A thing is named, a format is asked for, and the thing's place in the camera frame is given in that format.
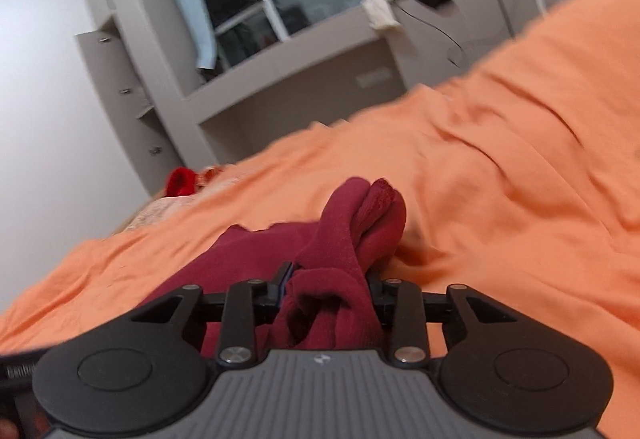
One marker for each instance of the white wall socket plate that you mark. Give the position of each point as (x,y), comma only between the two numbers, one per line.
(373,77)

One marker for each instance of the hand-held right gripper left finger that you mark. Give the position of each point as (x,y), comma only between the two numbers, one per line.
(242,319)

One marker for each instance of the floral patterned pillow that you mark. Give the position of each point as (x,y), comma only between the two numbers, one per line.
(160,214)

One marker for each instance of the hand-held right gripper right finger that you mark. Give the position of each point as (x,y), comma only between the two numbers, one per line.
(407,319)

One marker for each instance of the orange bed sheet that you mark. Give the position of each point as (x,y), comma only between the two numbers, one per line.
(500,169)

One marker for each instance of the light blue curtain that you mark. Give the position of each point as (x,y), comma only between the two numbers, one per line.
(192,9)

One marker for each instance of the white cloth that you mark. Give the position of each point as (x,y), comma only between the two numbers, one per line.
(380,4)

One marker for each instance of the maroon knit garment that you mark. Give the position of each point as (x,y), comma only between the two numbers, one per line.
(340,229)

